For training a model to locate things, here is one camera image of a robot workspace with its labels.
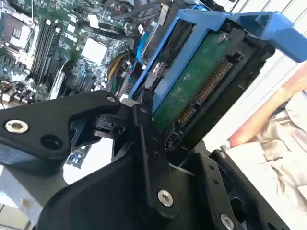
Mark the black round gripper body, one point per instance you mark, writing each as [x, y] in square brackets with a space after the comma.
[100, 196]

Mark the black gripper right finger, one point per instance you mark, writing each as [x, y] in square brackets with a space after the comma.
[211, 187]

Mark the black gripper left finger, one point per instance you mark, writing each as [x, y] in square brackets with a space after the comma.
[48, 119]

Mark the hard disk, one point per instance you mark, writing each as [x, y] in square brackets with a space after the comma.
[192, 79]

